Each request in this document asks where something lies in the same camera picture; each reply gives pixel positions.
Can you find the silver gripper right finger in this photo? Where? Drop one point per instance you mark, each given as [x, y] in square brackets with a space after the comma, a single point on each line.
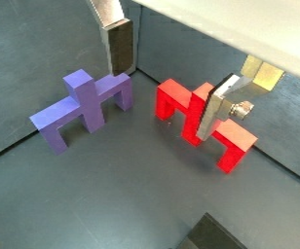
[229, 98]

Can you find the red cross-shaped block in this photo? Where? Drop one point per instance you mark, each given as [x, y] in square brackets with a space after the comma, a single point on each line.
[175, 97]

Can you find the purple cross-shaped block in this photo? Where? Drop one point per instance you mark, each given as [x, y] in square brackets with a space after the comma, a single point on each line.
[82, 105]

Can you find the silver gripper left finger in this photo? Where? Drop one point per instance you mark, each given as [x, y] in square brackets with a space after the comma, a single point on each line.
[117, 33]

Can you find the black block holder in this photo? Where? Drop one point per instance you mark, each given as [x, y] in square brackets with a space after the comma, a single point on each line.
[209, 235]

